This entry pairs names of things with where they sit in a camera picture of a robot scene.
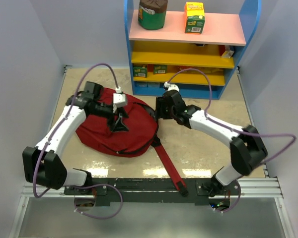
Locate green brown canister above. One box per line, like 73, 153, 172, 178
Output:
138, 0, 168, 30

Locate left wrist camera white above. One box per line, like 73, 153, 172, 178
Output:
113, 86, 128, 108

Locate red backpack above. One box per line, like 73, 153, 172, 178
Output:
76, 88, 187, 195

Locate orange green box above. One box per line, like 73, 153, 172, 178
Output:
184, 2, 205, 34

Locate small green box left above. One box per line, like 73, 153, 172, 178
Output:
133, 65, 148, 78

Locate small green box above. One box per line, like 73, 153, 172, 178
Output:
133, 65, 148, 78
153, 64, 167, 74

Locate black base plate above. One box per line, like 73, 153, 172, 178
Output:
64, 178, 241, 206

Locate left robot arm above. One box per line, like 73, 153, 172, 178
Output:
22, 82, 128, 194

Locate orange snack packet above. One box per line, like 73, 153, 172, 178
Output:
176, 65, 193, 73

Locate red white small box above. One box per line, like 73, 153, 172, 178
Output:
221, 49, 234, 59

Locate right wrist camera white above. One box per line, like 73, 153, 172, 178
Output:
163, 81, 179, 92

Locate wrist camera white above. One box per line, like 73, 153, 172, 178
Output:
113, 86, 128, 108
163, 81, 179, 92

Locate small green box right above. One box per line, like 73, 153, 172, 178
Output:
153, 64, 167, 74

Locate blue colourful shelf unit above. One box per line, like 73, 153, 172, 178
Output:
124, 0, 262, 100

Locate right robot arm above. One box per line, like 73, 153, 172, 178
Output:
155, 90, 268, 195

